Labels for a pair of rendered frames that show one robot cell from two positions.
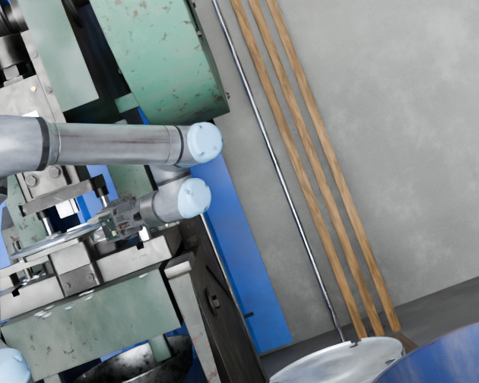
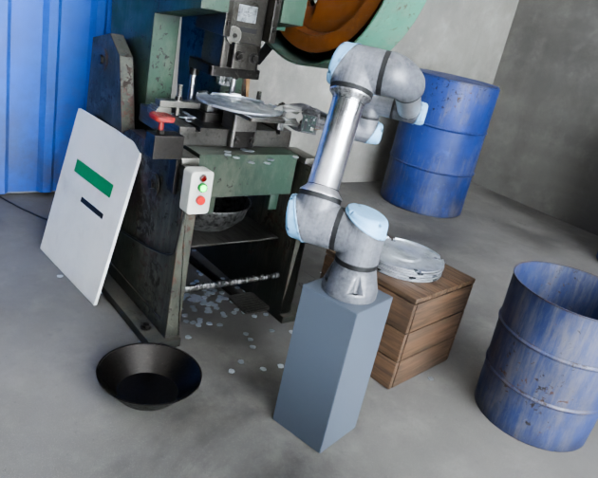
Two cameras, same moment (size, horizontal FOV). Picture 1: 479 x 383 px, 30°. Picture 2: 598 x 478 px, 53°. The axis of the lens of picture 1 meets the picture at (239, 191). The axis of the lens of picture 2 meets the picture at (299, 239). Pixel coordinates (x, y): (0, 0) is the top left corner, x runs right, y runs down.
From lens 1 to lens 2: 172 cm
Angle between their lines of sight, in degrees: 47
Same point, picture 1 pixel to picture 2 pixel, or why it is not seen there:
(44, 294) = (214, 137)
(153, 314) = (282, 181)
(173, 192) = (372, 126)
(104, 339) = (251, 185)
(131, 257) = (270, 137)
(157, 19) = (401, 18)
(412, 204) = not seen: hidden behind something
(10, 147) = (419, 86)
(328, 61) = not seen: hidden behind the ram
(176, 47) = (391, 37)
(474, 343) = (520, 270)
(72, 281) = (240, 138)
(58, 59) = not seen: outside the picture
